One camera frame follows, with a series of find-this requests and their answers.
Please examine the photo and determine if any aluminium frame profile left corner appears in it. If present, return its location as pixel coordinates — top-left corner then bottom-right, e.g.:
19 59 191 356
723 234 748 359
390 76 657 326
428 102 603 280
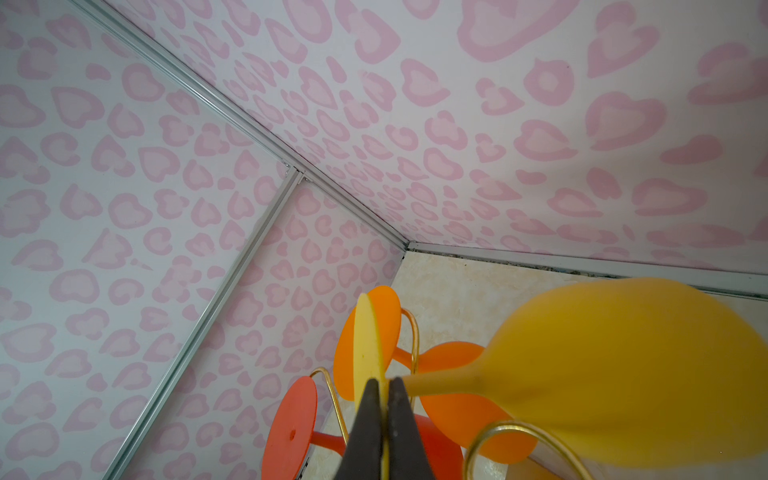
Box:
70 0 409 251

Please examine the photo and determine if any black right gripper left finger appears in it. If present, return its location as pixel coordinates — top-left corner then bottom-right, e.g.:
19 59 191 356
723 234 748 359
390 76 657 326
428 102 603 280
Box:
334 379 384 480

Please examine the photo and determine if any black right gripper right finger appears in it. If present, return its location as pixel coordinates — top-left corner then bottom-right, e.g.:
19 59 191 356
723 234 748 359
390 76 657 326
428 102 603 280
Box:
386 377 435 480

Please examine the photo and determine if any yellow wine glass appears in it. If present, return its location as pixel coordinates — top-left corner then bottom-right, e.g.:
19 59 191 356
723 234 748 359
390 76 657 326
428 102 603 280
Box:
353 278 767 479

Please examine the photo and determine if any gold wire wine glass rack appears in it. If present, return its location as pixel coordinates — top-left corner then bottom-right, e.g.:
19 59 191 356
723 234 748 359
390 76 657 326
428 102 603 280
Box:
308 307 595 480

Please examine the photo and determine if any aluminium diagonal frame bar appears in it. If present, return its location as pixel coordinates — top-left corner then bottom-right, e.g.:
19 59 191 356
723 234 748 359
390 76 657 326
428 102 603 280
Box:
103 167 304 480

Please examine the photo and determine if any orange back wine glass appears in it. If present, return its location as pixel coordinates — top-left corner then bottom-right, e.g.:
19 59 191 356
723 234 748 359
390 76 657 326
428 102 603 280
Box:
333 286 538 465

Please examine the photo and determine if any red wine glass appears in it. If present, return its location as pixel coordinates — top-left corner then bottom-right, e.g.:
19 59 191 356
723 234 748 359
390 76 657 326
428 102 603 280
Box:
261 376 463 479

